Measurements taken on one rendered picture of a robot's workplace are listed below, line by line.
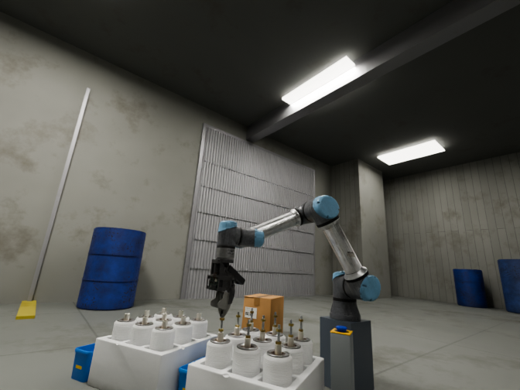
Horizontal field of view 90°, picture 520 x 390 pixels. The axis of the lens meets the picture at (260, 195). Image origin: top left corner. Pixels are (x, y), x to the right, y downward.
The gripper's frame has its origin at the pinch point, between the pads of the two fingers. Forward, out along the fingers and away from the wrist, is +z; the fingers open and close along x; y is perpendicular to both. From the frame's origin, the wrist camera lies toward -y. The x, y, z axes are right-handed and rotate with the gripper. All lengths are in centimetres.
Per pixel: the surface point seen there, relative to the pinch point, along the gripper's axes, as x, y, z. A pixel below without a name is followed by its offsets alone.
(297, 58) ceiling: -82, -170, -296
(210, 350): 0.7, 5.3, 11.8
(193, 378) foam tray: -2.4, 9.0, 20.6
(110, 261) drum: -230, -40, -14
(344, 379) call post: 37.3, -24.5, 17.6
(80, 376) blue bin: -62, 24, 33
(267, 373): 22.4, -0.2, 14.4
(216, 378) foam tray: 6.6, 6.9, 18.4
